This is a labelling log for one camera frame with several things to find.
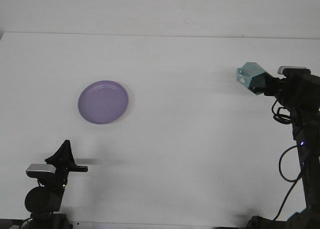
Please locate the pale blue hexagonal cup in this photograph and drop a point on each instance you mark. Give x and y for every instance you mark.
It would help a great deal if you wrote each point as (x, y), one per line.
(250, 75)

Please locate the pale purple round plate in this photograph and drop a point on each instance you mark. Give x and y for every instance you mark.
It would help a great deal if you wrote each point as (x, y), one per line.
(103, 102)

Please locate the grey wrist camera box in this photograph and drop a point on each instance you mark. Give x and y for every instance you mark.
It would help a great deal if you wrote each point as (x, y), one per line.
(40, 169)
(291, 69)

